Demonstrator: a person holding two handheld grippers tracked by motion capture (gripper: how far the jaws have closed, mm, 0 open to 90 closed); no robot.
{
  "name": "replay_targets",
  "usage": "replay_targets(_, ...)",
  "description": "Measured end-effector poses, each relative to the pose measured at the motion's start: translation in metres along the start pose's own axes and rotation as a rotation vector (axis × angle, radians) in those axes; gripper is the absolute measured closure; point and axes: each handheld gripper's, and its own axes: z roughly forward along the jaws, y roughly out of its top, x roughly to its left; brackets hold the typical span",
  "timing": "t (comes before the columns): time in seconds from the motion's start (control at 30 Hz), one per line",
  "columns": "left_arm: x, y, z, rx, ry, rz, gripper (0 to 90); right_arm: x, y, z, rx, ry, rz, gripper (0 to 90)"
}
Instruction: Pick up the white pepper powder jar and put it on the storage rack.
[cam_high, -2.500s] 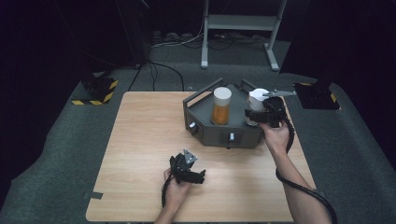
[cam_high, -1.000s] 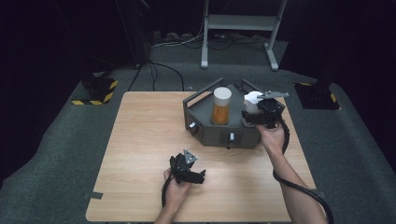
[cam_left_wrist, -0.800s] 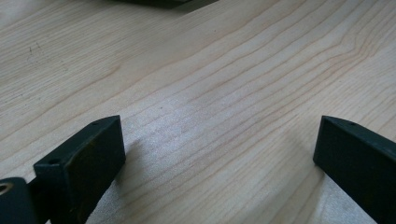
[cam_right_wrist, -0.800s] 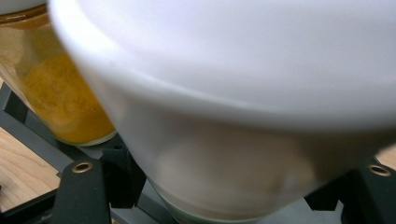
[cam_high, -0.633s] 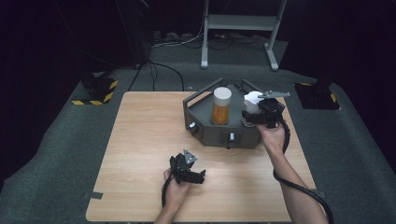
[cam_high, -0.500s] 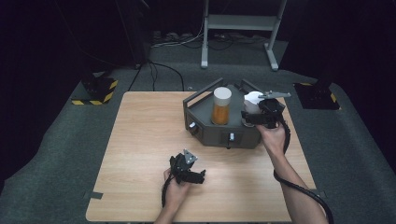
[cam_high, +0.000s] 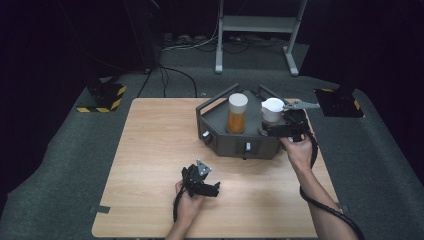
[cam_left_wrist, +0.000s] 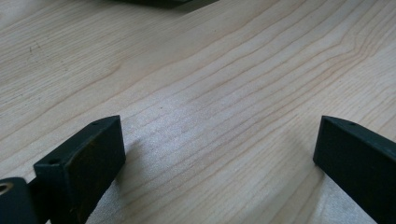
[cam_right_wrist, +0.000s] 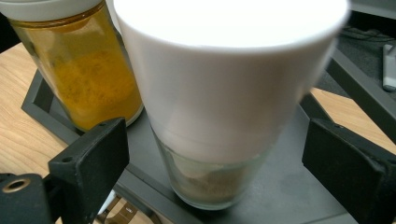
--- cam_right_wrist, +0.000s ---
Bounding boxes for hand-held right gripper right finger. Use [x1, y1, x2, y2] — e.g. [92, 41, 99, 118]
[301, 118, 396, 224]

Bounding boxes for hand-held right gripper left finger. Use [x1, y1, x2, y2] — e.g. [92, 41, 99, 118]
[48, 117, 131, 224]

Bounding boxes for dark grey metal rack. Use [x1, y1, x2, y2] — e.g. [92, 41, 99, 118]
[21, 46, 396, 224]

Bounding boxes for glass spice jar brown powder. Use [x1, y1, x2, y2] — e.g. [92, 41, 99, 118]
[113, 0, 351, 212]

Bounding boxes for glass spice jar yellow powder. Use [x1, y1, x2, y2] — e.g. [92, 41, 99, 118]
[0, 0, 145, 133]

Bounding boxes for grey device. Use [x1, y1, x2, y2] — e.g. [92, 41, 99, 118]
[382, 43, 396, 93]

